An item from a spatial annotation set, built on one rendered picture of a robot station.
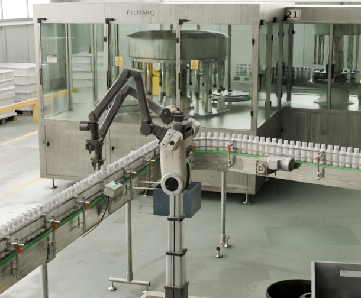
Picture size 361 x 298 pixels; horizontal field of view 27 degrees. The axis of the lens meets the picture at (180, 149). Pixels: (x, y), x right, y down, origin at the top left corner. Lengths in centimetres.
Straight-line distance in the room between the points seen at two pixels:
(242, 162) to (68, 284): 192
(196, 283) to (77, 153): 343
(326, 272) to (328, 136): 668
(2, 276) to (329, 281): 177
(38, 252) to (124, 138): 467
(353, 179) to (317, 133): 407
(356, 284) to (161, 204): 235
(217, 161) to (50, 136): 312
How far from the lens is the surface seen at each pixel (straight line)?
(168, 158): 495
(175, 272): 523
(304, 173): 662
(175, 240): 516
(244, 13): 852
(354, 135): 1043
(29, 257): 450
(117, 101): 532
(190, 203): 578
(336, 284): 390
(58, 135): 947
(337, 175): 650
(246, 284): 650
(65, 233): 491
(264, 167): 666
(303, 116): 1046
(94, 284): 653
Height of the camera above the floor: 242
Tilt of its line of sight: 12 degrees down
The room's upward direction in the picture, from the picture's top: straight up
